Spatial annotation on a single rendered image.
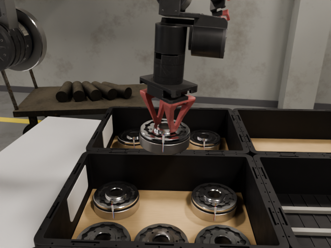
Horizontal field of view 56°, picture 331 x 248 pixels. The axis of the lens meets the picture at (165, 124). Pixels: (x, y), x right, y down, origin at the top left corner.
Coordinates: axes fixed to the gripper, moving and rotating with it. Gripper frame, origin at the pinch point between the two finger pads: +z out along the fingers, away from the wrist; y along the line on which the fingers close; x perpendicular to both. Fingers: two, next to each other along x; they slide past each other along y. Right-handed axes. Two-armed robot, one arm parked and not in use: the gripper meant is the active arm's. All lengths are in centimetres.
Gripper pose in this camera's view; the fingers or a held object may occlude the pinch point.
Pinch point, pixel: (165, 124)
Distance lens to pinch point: 63.4
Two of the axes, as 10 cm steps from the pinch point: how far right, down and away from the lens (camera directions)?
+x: -7.5, 2.4, -6.1
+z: -0.5, 9.0, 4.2
